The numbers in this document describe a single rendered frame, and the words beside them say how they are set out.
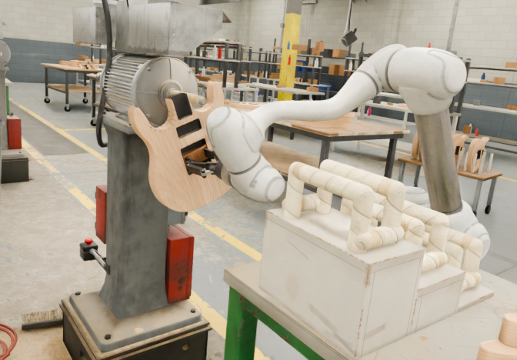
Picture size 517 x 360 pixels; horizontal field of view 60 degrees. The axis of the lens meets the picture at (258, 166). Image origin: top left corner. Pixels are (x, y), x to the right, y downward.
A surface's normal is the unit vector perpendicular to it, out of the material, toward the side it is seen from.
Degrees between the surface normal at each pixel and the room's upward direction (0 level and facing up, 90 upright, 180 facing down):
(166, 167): 88
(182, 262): 90
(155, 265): 90
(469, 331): 0
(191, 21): 90
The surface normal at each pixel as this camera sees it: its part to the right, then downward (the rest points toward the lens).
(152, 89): 0.50, 0.22
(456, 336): 0.09, -0.97
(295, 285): -0.81, 0.07
